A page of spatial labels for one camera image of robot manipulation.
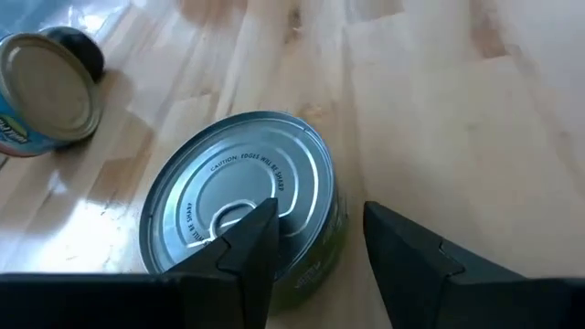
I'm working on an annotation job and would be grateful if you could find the blue label tin can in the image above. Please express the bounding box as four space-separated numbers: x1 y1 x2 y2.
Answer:
0 31 105 159

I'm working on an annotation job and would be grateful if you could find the black plum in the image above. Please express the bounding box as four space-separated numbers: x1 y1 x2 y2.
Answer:
43 26 107 84

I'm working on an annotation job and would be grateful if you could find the clear plastic bin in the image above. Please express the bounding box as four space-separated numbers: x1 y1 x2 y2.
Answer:
0 0 133 47

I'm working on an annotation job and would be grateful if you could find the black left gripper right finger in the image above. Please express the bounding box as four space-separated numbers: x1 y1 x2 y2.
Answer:
363 200 585 329

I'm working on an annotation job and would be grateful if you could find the green label tuna can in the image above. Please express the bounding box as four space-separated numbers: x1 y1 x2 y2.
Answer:
138 110 349 314

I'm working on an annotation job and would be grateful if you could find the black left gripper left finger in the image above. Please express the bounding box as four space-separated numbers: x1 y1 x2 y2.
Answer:
0 198 280 329

